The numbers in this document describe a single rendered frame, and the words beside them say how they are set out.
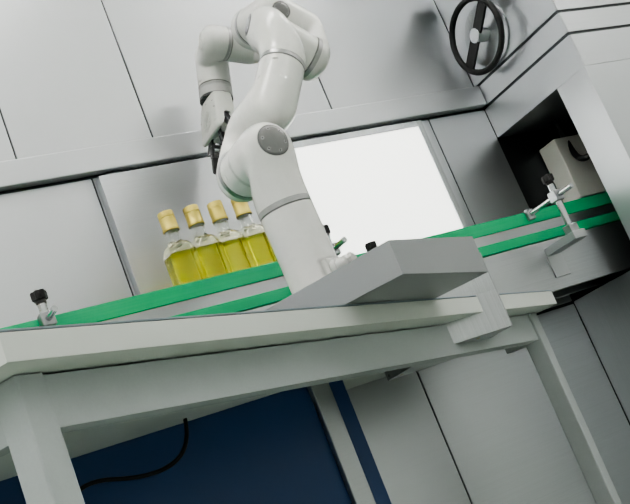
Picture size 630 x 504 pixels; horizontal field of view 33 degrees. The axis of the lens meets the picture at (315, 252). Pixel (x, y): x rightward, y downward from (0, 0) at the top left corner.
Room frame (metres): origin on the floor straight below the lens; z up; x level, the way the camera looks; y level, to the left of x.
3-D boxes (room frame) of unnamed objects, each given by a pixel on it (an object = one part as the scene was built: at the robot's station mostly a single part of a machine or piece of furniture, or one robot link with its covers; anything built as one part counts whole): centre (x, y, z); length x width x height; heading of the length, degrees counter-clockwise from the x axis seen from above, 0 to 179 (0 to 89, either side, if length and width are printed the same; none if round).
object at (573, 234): (2.44, -0.56, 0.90); 0.17 x 0.05 x 0.23; 32
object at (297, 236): (1.71, 0.00, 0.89); 0.16 x 0.13 x 0.15; 57
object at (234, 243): (2.13, 0.16, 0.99); 0.06 x 0.06 x 0.21; 33
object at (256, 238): (2.16, 0.11, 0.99); 0.06 x 0.06 x 0.21; 32
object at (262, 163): (1.72, 0.03, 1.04); 0.13 x 0.10 x 0.16; 33
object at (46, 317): (1.74, 0.46, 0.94); 0.07 x 0.04 x 0.13; 32
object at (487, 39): (2.66, -0.63, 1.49); 0.21 x 0.05 x 0.21; 32
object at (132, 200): (2.39, 0.00, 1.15); 0.90 x 0.03 x 0.34; 122
